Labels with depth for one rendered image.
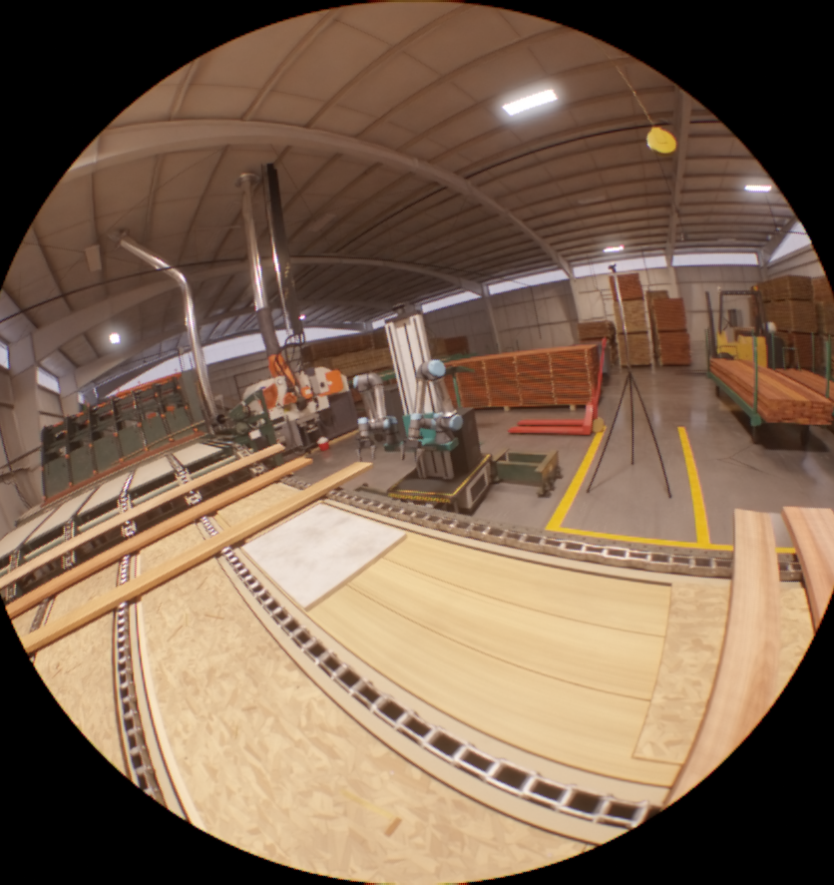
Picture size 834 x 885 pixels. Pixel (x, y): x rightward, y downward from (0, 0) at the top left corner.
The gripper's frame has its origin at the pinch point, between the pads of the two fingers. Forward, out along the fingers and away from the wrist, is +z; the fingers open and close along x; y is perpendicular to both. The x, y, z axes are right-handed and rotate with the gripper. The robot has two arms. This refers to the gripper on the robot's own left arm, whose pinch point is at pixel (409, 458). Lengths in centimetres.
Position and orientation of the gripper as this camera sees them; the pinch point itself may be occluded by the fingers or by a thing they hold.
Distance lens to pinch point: 216.7
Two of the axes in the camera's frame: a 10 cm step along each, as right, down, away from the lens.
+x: 7.7, 1.5, -6.2
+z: -1.5, 9.9, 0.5
